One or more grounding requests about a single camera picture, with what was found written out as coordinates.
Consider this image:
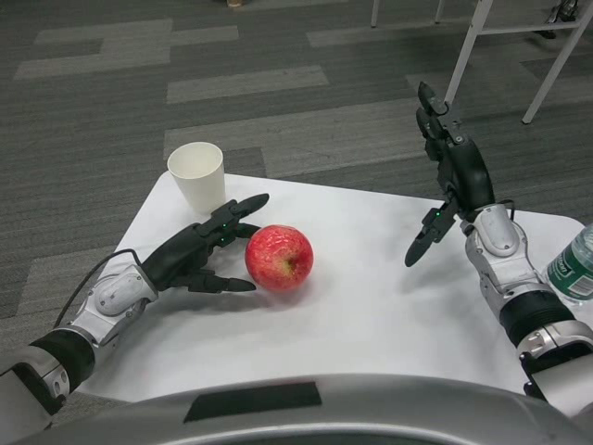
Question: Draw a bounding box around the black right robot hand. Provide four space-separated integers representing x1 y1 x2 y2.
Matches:
404 81 496 268

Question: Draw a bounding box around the white metal frame table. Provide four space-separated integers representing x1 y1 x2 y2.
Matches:
434 0 593 125

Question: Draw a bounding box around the clear plastic water bottle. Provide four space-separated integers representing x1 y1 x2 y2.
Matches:
541 222 593 307

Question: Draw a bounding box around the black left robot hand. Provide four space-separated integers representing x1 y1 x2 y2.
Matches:
142 193 271 294

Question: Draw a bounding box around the white paper cup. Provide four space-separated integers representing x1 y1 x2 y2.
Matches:
167 142 227 215

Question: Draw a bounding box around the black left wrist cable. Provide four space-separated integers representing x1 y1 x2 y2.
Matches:
53 248 143 328

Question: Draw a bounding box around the red apple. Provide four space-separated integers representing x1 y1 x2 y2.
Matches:
245 223 315 293

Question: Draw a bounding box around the silver robot chest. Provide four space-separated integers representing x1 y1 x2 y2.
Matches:
45 373 593 445

